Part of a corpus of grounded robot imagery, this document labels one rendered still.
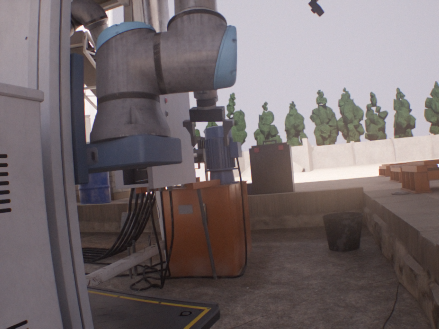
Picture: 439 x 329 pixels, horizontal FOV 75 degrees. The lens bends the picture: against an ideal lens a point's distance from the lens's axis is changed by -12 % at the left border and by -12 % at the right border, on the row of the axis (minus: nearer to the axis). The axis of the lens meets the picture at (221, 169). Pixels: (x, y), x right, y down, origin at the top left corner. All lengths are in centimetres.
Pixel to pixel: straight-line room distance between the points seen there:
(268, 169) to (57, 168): 348
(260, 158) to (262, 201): 55
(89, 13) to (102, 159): 90
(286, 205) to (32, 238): 342
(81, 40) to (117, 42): 646
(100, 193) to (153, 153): 526
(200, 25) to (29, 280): 60
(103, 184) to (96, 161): 522
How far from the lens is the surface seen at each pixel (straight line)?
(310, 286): 195
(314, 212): 378
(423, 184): 329
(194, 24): 76
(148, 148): 67
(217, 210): 212
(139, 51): 74
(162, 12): 109
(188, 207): 218
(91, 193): 591
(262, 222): 386
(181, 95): 177
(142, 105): 72
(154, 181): 126
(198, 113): 124
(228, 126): 124
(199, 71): 72
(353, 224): 259
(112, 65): 75
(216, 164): 233
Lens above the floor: 68
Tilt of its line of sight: 1 degrees up
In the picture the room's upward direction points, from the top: 5 degrees counter-clockwise
